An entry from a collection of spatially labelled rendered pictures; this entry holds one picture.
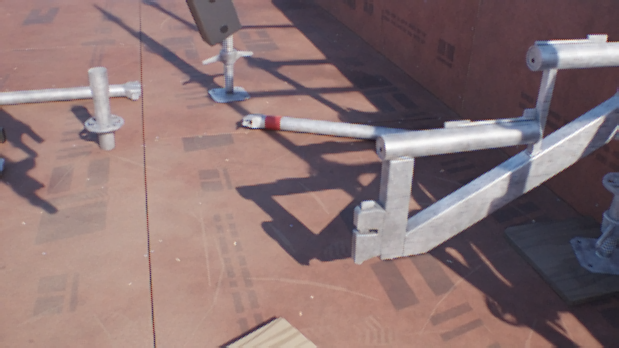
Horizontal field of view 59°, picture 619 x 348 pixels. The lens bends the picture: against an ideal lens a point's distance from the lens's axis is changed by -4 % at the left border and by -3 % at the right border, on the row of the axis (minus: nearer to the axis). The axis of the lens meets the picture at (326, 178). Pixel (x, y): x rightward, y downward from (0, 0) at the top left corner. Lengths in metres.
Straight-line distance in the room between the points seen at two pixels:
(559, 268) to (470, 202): 0.39
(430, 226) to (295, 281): 0.35
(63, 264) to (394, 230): 0.79
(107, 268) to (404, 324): 0.70
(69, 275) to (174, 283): 0.25
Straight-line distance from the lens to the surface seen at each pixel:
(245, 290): 1.30
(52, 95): 2.41
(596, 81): 1.72
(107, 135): 1.94
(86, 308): 1.32
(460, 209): 1.19
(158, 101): 2.34
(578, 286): 1.46
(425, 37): 2.58
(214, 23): 0.39
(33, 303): 1.37
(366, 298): 1.29
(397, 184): 1.09
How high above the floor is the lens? 0.84
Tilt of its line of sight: 29 degrees down
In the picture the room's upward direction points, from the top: 4 degrees clockwise
